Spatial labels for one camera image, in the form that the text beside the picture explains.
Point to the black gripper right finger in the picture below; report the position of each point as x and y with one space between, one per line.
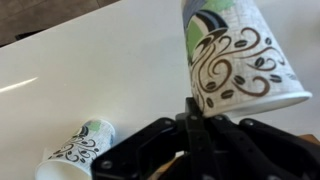
260 153

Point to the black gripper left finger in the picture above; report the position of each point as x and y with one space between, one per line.
146 143

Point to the patterned paper cup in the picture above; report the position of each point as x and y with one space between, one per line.
233 50
76 150

